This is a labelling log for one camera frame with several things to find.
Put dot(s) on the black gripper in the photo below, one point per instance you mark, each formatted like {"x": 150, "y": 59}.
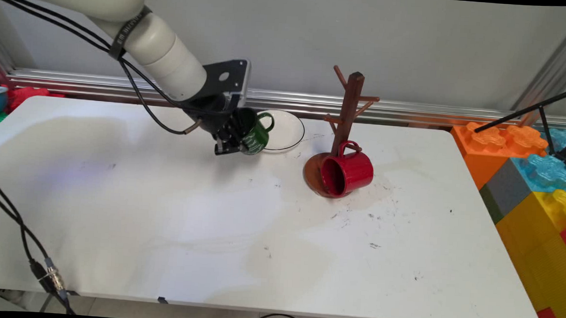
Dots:
{"x": 212, "y": 114}

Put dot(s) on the green enamel mug white print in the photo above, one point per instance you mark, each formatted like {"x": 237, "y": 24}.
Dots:
{"x": 260, "y": 136}

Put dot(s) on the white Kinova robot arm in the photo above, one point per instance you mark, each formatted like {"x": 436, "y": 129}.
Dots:
{"x": 158, "y": 50}

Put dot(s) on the white plate black rim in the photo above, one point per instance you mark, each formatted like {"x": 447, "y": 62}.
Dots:
{"x": 287, "y": 130}

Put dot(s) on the brown wooden mug tree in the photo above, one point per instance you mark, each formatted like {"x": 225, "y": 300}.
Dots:
{"x": 351, "y": 104}

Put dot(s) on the red ribbed mug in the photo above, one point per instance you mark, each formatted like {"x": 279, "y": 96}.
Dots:
{"x": 355, "y": 172}

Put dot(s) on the red toy object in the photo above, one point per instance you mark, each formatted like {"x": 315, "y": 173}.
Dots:
{"x": 27, "y": 94}

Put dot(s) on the orange toy brick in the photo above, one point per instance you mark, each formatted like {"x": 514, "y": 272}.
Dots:
{"x": 482, "y": 155}

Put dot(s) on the grey toy brick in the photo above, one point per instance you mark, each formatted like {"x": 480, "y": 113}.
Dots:
{"x": 506, "y": 190}

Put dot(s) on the black tripod stand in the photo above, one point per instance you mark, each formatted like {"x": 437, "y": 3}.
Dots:
{"x": 523, "y": 111}

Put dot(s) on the blue toy brick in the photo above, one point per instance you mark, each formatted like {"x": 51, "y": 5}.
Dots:
{"x": 546, "y": 173}

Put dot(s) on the yellow toy brick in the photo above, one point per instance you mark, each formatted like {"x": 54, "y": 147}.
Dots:
{"x": 535, "y": 250}

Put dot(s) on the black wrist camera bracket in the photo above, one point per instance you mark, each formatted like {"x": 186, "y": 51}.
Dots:
{"x": 229, "y": 78}

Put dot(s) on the aluminium wall rail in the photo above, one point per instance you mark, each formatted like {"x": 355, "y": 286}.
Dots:
{"x": 435, "y": 112}

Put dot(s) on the aluminium frame post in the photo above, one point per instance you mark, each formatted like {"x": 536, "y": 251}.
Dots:
{"x": 554, "y": 66}

